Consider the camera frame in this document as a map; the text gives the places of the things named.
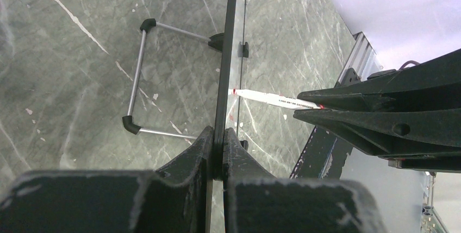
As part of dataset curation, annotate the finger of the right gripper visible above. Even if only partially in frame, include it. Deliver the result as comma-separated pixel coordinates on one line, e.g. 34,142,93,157
297,50,460,112
294,109,460,173

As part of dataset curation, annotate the black framed whiteboard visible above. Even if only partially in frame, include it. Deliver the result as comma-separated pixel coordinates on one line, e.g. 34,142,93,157
121,0,250,233

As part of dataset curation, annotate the black base frame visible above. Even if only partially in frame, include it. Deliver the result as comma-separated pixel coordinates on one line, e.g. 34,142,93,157
289,126,353,179

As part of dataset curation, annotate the white red marker pen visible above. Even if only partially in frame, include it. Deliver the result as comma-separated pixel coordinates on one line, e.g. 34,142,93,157
228,89,325,110

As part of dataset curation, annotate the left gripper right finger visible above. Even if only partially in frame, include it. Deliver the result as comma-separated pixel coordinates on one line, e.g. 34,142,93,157
222,128,386,232

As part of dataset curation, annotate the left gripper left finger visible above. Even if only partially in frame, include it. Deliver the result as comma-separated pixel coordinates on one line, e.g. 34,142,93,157
1,127,214,232

